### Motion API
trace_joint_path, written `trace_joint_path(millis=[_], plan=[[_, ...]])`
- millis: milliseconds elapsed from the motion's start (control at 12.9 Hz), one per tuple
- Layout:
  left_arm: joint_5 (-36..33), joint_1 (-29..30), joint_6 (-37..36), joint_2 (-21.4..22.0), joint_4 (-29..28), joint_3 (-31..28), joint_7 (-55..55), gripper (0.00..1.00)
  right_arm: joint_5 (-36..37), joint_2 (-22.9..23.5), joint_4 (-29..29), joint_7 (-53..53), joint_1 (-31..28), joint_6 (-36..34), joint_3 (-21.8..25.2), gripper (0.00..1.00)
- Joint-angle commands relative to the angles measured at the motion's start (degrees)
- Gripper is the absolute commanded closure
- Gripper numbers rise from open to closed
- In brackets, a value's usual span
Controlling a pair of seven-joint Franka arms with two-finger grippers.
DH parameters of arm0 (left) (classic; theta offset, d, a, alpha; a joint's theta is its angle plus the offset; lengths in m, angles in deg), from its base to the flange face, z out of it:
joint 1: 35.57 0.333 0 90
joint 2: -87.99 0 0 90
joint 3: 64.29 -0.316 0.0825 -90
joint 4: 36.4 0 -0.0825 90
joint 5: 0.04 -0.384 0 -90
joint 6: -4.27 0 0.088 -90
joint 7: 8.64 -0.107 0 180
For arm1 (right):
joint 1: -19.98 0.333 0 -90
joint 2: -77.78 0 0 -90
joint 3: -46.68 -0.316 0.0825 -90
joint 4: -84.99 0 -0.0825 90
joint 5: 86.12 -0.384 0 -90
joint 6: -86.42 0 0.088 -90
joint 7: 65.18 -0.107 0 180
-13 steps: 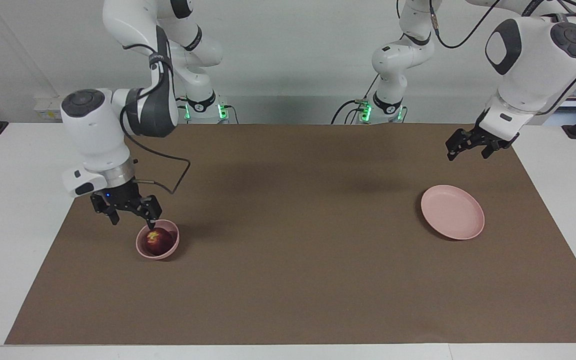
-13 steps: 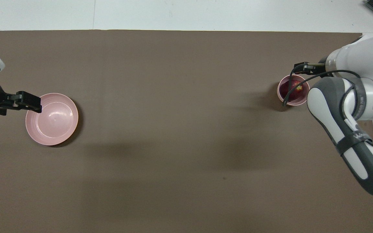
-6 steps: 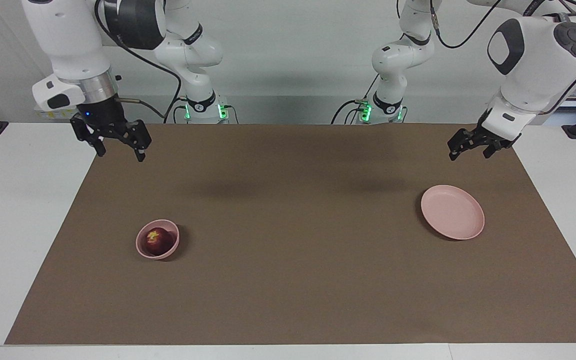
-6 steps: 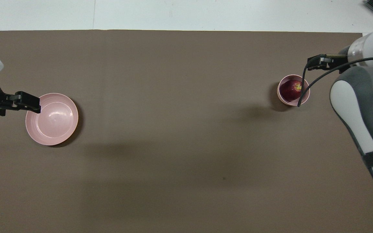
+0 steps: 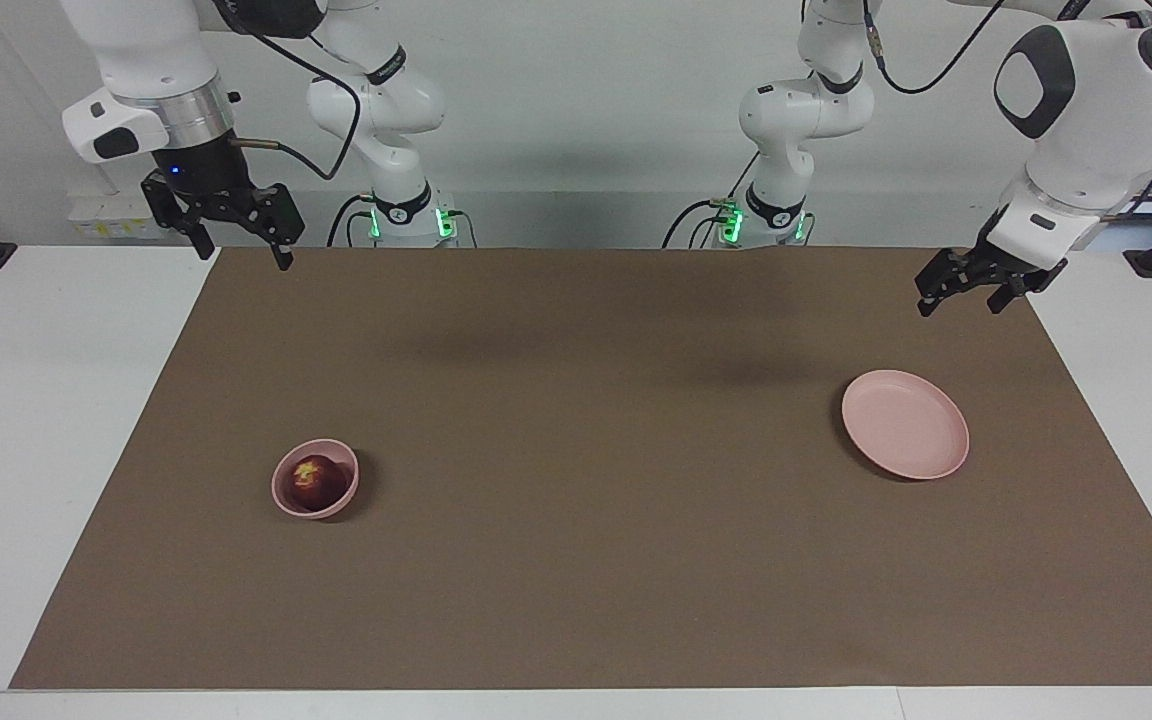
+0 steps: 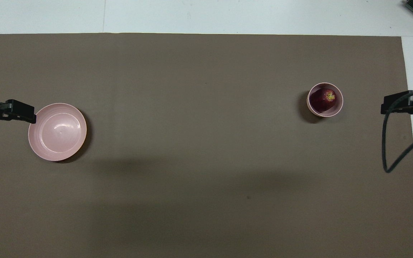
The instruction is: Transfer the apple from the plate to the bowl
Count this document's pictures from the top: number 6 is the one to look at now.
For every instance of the brown table mat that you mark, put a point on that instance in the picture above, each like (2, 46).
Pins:
(199, 161)

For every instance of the pink plate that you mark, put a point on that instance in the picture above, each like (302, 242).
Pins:
(57, 132)

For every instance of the pink bowl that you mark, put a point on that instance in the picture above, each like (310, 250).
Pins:
(339, 107)

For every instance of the red apple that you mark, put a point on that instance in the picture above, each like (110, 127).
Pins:
(322, 101)

